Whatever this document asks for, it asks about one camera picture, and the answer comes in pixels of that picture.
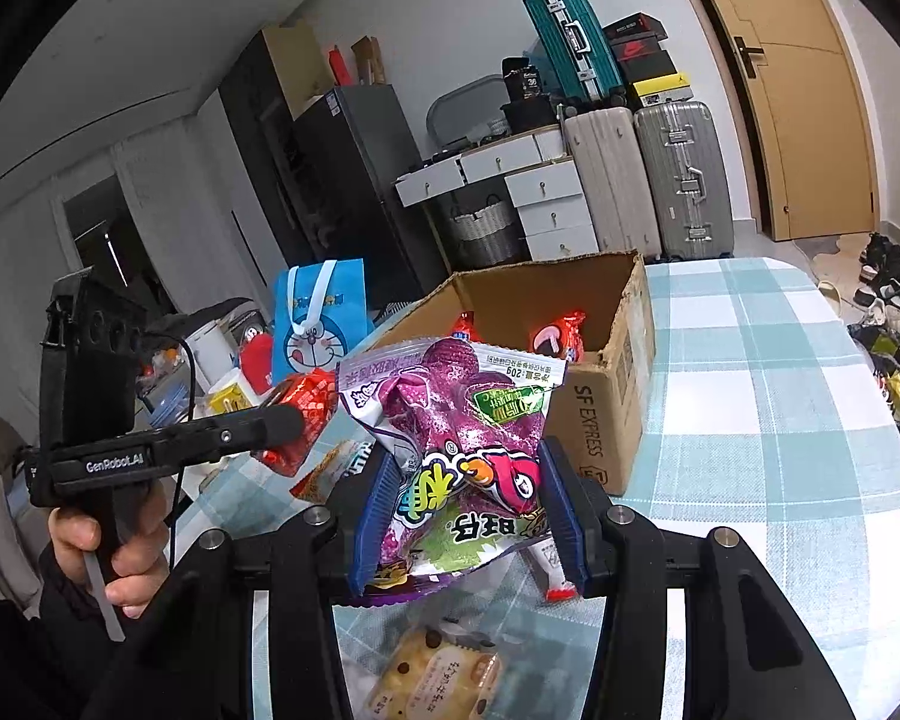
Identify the brown cardboard box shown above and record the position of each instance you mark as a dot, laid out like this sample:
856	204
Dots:
607	420

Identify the teal suitcase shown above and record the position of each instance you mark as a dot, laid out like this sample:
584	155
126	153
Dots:
574	45

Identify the black labelled container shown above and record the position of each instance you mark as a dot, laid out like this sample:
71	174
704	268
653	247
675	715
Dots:
521	82

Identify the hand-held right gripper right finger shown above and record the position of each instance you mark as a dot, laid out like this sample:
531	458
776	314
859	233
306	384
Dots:
562	517

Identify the checked tablecloth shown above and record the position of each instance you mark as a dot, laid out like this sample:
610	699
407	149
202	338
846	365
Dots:
757	427

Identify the white curtain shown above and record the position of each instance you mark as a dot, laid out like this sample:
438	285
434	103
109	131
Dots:
165	187

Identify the person's left hand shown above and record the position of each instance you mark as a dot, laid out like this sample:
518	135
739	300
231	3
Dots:
142	574

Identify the blue cartoon gift bag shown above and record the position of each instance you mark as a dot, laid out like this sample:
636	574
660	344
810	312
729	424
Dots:
307	345

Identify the black pot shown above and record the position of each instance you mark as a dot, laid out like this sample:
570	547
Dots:
531	116

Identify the beige suitcase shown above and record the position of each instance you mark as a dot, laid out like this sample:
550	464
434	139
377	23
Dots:
607	180

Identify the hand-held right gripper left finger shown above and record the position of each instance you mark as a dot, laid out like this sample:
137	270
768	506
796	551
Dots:
375	525

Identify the silver suitcase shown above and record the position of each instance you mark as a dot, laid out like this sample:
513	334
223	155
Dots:
682	172

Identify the yellow cake packet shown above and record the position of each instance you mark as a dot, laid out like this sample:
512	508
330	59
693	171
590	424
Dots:
435	679

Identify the white packet red end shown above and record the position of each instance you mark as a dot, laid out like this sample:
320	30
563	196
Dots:
555	574

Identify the red orange snack packet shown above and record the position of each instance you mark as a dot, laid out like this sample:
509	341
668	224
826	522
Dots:
304	405

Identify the plain black shoe box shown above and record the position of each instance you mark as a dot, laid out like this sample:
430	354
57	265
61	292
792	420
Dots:
649	67

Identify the brown paper bag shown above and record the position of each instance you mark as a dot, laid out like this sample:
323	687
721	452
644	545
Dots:
367	60

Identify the pile of shoes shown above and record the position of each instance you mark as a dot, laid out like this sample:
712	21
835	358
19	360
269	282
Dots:
889	281

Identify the woven basket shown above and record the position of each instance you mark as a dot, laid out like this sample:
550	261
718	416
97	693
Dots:
484	232

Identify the red paper bag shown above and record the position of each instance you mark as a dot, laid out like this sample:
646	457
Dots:
338	66

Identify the dark wardrobe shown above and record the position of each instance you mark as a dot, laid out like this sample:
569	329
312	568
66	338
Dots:
255	127

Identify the wooden door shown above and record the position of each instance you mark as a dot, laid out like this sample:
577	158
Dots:
795	90

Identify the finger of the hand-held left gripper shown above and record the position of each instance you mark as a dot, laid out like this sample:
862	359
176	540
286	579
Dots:
247	427

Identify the white kettle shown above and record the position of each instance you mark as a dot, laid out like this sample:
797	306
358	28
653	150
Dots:
210	352

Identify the grey oval mirror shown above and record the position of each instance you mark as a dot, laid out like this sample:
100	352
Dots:
457	109

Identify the white drawer desk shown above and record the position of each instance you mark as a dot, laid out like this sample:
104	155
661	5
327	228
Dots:
547	187

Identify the dark refrigerator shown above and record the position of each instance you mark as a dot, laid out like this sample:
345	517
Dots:
360	180

